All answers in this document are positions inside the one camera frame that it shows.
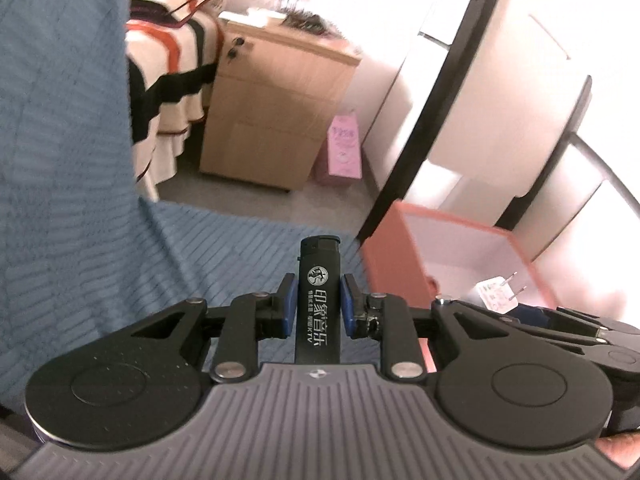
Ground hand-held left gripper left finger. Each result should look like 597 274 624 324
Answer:
131 272 297 383

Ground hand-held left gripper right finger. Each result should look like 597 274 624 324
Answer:
341 274 521 381

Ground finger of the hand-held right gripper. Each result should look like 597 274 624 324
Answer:
502 307 608 357
542 306 640 337

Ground black lighter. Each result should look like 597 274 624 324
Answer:
294 237 342 363

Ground white charger plug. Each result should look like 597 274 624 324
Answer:
475 271 529 317

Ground orange cardboard box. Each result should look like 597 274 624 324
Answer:
361 200 561 373

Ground person's right hand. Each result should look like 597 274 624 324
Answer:
595 432 640 473

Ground pink carton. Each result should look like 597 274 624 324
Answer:
315 110 363 188

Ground wooden cabinet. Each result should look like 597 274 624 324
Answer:
200 10 363 194

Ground striped blanket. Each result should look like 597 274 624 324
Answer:
125 0 227 202

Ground blue quilted bedspread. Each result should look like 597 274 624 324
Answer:
0 0 372 413

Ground white furniture panels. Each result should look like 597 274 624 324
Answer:
362 0 640 286

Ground pile of small dark items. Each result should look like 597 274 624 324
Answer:
247 0 351 41

